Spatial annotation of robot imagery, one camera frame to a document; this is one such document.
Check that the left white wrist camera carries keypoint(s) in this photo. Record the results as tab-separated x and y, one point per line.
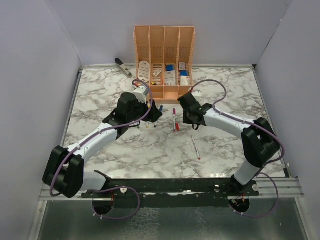
141	94

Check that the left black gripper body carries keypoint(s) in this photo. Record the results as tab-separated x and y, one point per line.
140	107

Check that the black grey stapler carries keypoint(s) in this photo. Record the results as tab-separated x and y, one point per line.
122	67

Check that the white label packet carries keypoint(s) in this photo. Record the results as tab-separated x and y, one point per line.
170	78

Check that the orange desk organizer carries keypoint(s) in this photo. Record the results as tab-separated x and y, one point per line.
161	46

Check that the white oval card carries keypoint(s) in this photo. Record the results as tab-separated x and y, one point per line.
144	71

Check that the white pen red tip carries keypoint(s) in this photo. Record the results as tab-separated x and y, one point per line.
196	148

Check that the blue box in organizer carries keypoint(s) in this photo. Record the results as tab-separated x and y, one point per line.
169	67

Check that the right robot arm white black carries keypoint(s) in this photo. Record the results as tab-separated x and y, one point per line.
258	139

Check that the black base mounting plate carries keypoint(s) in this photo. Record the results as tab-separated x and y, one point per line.
172	192

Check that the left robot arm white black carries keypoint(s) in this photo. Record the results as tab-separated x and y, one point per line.
65	171

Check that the white red box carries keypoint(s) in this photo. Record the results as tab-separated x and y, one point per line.
185	80

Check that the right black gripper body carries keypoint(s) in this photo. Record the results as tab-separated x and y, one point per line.
186	118

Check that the red pen cap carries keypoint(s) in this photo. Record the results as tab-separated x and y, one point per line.
177	128

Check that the white pen purple tip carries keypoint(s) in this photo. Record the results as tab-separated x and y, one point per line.
174	123

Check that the small pink white box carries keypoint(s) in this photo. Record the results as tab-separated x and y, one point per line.
182	66

